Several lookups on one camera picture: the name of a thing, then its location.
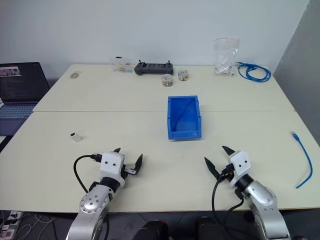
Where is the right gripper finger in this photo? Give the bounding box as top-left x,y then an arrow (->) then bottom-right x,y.
221,145 -> 236,159
203,156 -> 221,180

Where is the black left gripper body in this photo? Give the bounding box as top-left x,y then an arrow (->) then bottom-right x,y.
121,164 -> 138,180

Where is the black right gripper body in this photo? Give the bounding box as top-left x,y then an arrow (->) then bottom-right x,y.
217,163 -> 235,183

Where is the small white connector piece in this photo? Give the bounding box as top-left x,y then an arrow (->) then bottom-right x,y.
69,132 -> 83,144

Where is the blue plastic storage bin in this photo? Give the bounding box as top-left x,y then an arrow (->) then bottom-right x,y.
165,95 -> 203,141

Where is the dark rounded shape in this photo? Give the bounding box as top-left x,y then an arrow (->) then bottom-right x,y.
134,219 -> 170,240
194,216 -> 226,240

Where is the clear plastic box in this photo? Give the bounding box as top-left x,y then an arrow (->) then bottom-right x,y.
110,56 -> 134,74

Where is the small clear jar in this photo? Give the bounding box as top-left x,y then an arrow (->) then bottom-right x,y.
177,69 -> 190,82
161,73 -> 174,88

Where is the black handheld remote controller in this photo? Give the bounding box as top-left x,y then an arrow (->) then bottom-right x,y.
133,59 -> 176,76

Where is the clear bag of white connectors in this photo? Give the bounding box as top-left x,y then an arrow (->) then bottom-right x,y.
212,37 -> 241,77

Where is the grey partition panel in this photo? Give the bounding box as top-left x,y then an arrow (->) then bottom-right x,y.
273,0 -> 320,151

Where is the dark open laptop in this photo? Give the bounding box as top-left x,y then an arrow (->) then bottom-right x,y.
0,61 -> 51,136

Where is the white power strip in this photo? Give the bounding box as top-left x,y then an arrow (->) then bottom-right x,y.
0,210 -> 24,239

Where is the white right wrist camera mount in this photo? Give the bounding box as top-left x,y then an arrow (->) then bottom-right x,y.
229,150 -> 252,187

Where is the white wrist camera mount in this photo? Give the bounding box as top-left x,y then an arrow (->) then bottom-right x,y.
99,151 -> 126,189
229,150 -> 252,187

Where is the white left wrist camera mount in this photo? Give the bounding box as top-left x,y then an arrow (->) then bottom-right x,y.
99,151 -> 126,189

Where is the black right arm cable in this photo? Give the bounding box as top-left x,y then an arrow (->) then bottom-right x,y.
211,171 -> 245,240

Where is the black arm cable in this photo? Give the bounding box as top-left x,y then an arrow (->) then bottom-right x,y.
211,171 -> 245,240
73,153 -> 102,194

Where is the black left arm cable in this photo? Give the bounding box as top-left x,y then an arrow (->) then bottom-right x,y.
73,153 -> 102,194

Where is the short blue Ethernet cable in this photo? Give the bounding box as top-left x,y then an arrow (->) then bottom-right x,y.
290,131 -> 314,189

